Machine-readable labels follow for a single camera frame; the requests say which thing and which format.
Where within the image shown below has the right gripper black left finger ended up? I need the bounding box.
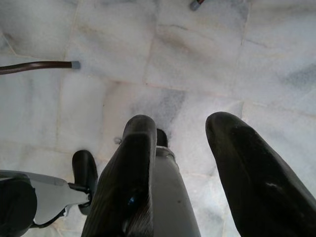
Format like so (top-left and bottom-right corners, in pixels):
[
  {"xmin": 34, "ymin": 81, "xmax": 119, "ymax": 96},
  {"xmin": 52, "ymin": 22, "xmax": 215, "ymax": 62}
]
[{"xmin": 81, "ymin": 114, "xmax": 158, "ymax": 237}]

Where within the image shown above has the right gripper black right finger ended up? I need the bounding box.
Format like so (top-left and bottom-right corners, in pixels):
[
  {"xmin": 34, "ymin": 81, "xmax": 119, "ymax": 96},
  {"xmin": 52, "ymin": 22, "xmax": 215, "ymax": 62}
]
[{"xmin": 205, "ymin": 111, "xmax": 316, "ymax": 237}]

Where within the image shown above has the black robot left foot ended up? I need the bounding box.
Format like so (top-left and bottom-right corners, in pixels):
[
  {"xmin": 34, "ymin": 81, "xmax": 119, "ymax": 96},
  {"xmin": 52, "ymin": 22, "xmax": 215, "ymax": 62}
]
[{"xmin": 72, "ymin": 150, "xmax": 99, "ymax": 216}]

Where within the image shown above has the black robot foot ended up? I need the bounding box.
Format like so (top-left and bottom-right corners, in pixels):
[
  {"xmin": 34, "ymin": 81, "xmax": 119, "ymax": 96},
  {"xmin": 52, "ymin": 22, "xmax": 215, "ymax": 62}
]
[
  {"xmin": 156, "ymin": 128, "xmax": 169, "ymax": 148},
  {"xmin": 72, "ymin": 150, "xmax": 99, "ymax": 216}
]

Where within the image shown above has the grey robot right leg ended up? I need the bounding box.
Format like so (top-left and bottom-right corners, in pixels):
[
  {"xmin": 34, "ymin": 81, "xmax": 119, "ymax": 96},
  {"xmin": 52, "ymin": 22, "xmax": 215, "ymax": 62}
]
[{"xmin": 150, "ymin": 145, "xmax": 201, "ymax": 237}]

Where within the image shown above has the black robot right foot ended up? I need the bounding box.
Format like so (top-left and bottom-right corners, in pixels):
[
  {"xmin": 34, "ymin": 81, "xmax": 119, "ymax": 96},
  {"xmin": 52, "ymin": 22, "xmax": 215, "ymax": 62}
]
[{"xmin": 156, "ymin": 128, "xmax": 169, "ymax": 148}]

